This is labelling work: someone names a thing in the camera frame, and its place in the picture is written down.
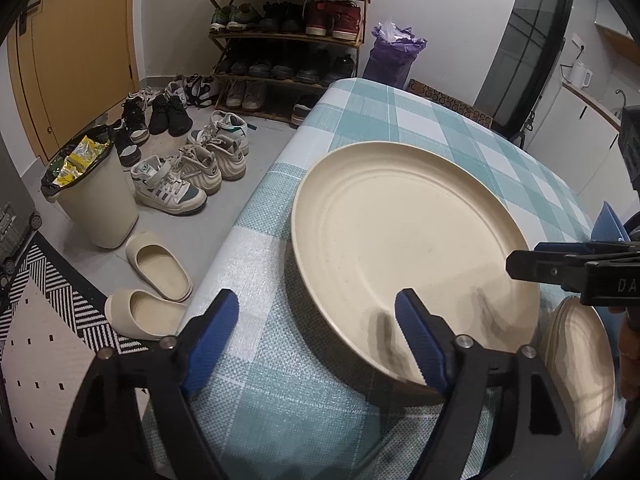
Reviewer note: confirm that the purple plastic bag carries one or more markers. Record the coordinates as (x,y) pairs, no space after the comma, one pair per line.
(392,57)

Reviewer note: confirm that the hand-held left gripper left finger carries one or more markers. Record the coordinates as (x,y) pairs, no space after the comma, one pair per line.
(210,345)

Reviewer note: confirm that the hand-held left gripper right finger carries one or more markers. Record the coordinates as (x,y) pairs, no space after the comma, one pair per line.
(420,342)

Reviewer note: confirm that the person's right hand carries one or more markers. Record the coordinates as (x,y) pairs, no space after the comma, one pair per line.
(629,360)

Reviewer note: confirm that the metal faucet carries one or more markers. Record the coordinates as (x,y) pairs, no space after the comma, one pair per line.
(621,96)

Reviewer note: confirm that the wooden door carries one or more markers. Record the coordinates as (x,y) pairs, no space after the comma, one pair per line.
(75,50)

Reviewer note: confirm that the silver ribbed suitcase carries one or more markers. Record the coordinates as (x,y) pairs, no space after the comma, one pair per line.
(15,210)

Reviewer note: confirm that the cream round plate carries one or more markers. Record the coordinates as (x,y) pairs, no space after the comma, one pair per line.
(580,375)
(410,240)

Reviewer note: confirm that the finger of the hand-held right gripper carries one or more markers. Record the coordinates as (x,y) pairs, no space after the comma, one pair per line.
(565,247)
(545,269)

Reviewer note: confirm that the white wall cabinet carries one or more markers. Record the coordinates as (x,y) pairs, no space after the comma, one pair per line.
(617,40)

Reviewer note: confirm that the white electric kettle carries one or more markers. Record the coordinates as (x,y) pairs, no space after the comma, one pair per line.
(580,74)

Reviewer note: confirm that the cream trash bin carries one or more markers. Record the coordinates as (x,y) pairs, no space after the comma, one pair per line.
(95,200)

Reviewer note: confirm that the white wall socket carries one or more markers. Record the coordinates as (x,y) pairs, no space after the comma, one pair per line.
(577,41)

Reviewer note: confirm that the brown circle-patterned cardboard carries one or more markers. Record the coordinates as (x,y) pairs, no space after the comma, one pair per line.
(455,102)

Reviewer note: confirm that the black and white patterned rug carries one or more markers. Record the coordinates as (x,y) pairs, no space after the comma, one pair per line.
(45,360)

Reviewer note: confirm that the cluster of loose shoes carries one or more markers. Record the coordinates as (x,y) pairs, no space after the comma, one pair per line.
(190,170)

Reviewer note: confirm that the cream slipper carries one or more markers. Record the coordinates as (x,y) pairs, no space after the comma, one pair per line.
(142,312)
(160,270)

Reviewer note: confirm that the white base cabinets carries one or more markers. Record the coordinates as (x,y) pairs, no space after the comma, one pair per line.
(570,130)

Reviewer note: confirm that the teal checked tablecloth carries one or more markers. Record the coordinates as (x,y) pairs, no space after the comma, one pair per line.
(260,240)

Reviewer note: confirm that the black-framed glass door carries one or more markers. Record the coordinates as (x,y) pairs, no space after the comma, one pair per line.
(535,40)

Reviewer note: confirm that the blue bowl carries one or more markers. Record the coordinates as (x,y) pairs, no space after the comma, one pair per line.
(607,225)

